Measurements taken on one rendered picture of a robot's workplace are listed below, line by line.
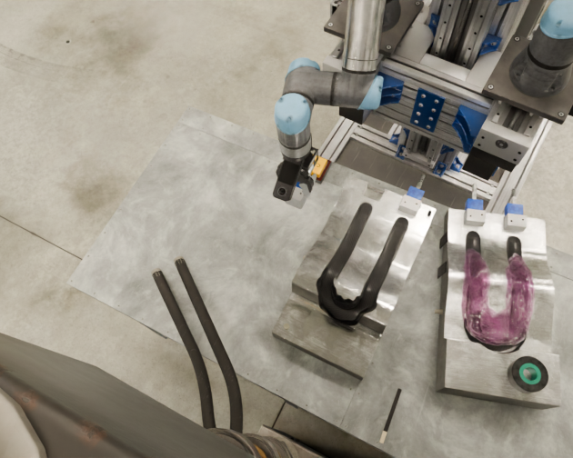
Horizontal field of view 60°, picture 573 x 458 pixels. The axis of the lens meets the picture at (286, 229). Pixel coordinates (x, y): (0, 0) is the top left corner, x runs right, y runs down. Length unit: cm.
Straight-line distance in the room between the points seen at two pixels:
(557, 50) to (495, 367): 77
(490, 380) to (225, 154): 100
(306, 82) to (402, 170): 121
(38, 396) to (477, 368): 119
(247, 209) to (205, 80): 149
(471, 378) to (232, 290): 66
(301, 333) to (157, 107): 184
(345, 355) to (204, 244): 53
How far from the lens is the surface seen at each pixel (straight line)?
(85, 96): 308
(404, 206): 140
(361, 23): 110
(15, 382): 18
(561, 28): 139
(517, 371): 130
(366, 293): 130
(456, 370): 129
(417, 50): 168
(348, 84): 113
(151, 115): 285
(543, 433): 145
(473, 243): 146
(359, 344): 132
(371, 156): 230
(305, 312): 134
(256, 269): 145
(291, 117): 106
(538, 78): 149
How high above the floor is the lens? 215
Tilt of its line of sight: 66 degrees down
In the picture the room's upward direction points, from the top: 10 degrees counter-clockwise
